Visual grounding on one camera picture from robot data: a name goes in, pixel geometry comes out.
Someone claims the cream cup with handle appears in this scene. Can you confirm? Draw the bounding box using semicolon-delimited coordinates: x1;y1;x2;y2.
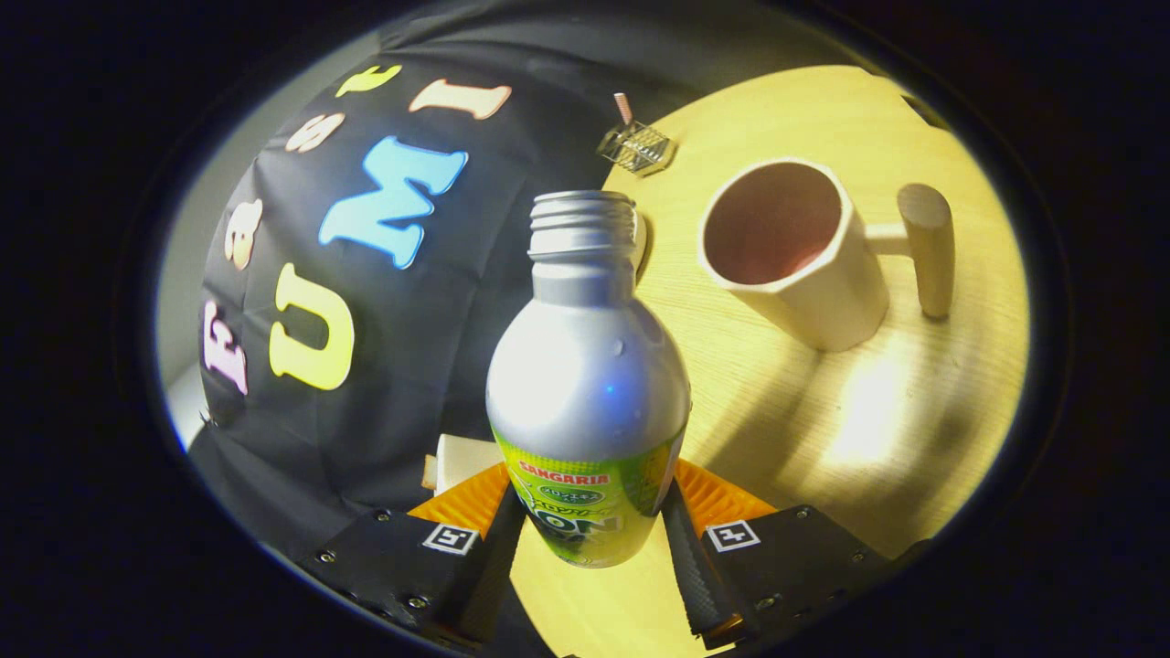
698;157;956;353

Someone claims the gold wire holder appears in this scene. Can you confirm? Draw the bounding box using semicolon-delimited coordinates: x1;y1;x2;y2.
597;121;678;177

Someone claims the wooden table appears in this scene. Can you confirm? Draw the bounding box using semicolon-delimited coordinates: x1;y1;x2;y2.
507;64;1032;658

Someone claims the silver juice bottle green label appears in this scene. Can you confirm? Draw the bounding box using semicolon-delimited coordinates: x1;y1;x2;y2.
485;190;692;569

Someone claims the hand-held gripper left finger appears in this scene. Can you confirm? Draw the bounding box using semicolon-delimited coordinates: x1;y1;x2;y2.
294;462;527;652

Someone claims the white toaster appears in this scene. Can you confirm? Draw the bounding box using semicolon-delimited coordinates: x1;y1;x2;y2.
433;434;505;495

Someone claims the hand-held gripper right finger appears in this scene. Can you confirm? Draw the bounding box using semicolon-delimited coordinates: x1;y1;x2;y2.
660;460;929;652

